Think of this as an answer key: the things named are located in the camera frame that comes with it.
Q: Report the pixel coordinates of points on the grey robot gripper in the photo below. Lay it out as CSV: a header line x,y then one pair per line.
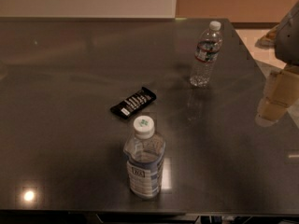
x,y
288,41

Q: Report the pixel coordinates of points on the clear water bottle red label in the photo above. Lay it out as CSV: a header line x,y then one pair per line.
x,y
206,54

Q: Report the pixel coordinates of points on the water bottle blue white label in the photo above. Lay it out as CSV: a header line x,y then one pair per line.
x,y
144,151

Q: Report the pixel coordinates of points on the black candy bar wrapper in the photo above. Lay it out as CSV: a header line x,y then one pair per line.
x,y
134,103

